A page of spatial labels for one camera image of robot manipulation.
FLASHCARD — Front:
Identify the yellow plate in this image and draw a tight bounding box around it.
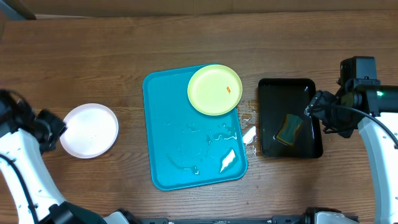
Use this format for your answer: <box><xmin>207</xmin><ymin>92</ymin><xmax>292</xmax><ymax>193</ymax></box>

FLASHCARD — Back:
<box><xmin>187</xmin><ymin>64</ymin><xmax>243</xmax><ymax>116</ymax></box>

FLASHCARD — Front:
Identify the green yellow sponge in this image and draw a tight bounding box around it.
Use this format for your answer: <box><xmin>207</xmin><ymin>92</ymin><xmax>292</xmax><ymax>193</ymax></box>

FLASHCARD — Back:
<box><xmin>275</xmin><ymin>114</ymin><xmax>303</xmax><ymax>146</ymax></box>

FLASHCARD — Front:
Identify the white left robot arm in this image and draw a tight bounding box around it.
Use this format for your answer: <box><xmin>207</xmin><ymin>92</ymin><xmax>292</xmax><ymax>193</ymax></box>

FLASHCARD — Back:
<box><xmin>1</xmin><ymin>89</ymin><xmax>141</xmax><ymax>224</ymax></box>

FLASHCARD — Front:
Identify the teal plastic tray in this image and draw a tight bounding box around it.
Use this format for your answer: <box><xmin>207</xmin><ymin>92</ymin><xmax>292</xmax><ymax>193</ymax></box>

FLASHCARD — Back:
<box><xmin>142</xmin><ymin>65</ymin><xmax>248</xmax><ymax>191</ymax></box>

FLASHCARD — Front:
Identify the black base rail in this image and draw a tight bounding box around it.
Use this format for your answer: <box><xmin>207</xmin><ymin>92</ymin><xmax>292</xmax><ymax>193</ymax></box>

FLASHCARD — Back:
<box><xmin>139</xmin><ymin>207</ymin><xmax>361</xmax><ymax>224</ymax></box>

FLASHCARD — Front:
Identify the pink plate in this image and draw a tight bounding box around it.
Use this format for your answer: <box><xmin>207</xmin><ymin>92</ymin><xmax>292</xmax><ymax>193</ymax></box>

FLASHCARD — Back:
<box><xmin>60</xmin><ymin>103</ymin><xmax>119</xmax><ymax>159</ymax></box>

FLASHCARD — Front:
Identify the black water tray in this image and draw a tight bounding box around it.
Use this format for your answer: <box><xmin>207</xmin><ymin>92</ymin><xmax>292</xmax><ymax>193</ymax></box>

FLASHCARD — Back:
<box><xmin>258</xmin><ymin>78</ymin><xmax>323</xmax><ymax>159</ymax></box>

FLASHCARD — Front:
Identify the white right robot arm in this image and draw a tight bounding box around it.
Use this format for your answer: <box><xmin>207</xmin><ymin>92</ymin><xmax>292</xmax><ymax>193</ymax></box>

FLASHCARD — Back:
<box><xmin>305</xmin><ymin>85</ymin><xmax>397</xmax><ymax>223</ymax></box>

